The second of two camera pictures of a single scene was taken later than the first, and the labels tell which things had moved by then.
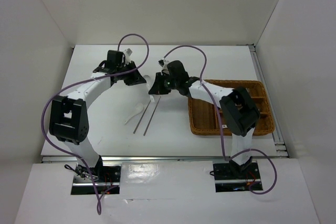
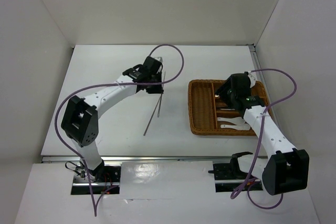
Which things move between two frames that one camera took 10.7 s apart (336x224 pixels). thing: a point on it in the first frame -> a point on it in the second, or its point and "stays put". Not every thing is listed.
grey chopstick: x=151 y=118 stays put
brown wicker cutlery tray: x=202 y=118 stays put
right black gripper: x=157 y=88 -> x=224 y=87
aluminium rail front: x=69 y=159 stays put
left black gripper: x=136 y=78 -> x=156 y=91
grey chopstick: x=142 y=116 -> x=159 y=105
